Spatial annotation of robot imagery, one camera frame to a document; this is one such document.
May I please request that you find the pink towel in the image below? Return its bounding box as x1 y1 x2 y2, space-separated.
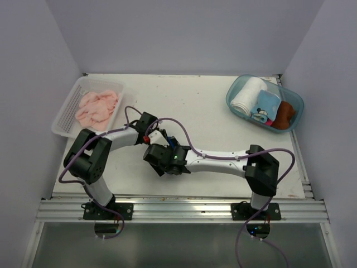
75 90 119 131

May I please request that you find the white plastic basket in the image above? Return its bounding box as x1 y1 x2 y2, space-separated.
51 76 126 138

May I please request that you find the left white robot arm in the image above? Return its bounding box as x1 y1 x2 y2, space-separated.
59 112 158 219

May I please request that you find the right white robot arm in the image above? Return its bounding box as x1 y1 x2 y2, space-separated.
143 130 279 219

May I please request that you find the white rolled towel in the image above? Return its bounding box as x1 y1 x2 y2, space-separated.
229 76 267 116

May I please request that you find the light blue cartoon towel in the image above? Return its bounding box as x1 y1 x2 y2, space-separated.
250 90 281 123

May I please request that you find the brown rolled towel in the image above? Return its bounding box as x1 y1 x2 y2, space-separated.
271 101 296 130

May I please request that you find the teal transparent plastic tub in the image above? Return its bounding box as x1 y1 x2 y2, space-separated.
225 74 304 133

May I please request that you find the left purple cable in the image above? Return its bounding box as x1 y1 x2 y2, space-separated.
58 105 146 240

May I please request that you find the purple cable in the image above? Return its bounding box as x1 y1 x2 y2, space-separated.
58 105 146 240
146 117 296 268

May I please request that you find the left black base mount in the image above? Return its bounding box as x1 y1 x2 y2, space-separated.
81 202 133 221

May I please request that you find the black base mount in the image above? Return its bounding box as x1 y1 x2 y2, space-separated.
230 201 282 221
81 202 133 221

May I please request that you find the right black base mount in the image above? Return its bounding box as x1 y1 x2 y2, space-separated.
230 201 282 221

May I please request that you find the aluminium rail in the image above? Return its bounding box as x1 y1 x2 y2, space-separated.
35 194 330 223

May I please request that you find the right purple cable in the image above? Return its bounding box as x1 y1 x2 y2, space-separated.
146 117 296 268

